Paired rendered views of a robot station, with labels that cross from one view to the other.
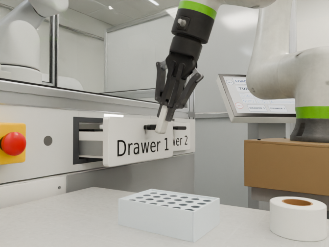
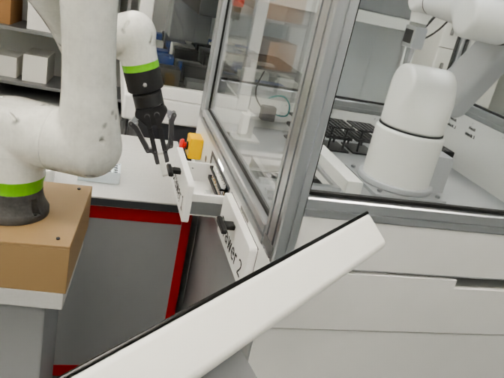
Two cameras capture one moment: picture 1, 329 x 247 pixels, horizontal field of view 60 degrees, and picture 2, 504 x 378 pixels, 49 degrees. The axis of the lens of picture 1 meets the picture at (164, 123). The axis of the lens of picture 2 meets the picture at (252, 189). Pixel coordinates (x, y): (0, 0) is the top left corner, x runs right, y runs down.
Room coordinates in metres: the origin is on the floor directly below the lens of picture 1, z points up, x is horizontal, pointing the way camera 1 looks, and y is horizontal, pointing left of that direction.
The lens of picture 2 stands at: (1.84, -0.87, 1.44)
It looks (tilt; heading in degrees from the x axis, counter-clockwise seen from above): 21 degrees down; 132
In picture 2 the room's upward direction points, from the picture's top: 12 degrees clockwise
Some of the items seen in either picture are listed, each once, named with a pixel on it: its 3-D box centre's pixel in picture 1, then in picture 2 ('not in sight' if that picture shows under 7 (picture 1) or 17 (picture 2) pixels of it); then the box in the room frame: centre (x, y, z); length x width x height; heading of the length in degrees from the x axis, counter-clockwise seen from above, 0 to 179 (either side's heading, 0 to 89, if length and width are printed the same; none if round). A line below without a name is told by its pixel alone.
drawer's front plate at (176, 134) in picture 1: (171, 136); (235, 238); (1.06, -0.03, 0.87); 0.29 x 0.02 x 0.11; 150
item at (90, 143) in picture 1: (85, 141); (253, 192); (0.85, 0.24, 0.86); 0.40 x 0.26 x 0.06; 60
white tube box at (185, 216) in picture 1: (169, 211); (100, 171); (0.42, -0.01, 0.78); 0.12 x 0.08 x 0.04; 57
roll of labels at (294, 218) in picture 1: (297, 216); (41, 172); (0.39, -0.18, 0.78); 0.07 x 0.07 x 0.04
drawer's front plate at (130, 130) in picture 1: (143, 139); (181, 181); (0.75, 0.06, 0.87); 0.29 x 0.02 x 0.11; 150
